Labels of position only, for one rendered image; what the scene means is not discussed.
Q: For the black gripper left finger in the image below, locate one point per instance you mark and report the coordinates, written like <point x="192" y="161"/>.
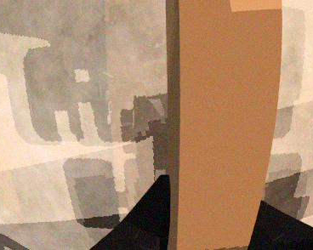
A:
<point x="146" y="226"/>

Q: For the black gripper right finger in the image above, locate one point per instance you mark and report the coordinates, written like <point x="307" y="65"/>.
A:
<point x="275" y="230"/>

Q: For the long wooden bed rail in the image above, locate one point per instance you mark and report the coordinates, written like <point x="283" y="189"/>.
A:
<point x="223" y="70"/>

